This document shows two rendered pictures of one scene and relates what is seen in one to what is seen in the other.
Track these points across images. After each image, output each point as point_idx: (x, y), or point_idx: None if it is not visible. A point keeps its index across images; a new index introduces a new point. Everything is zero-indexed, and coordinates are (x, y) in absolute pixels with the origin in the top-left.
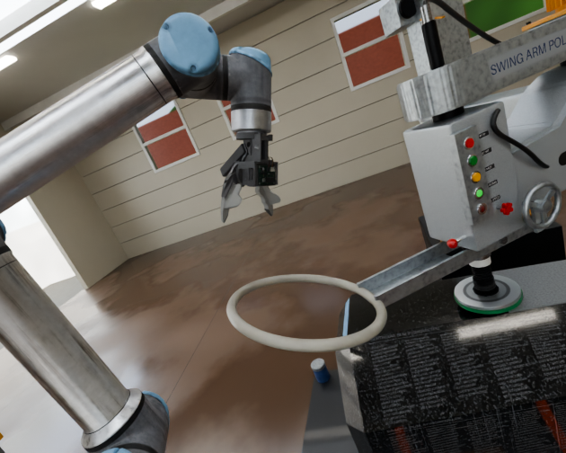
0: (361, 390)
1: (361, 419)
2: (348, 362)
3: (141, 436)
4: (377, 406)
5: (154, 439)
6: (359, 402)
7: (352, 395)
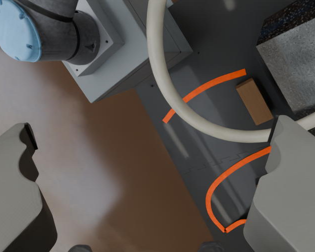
0: (286, 36)
1: (264, 41)
2: None
3: (47, 1)
4: (278, 53)
5: (61, 5)
6: (276, 37)
7: (283, 25)
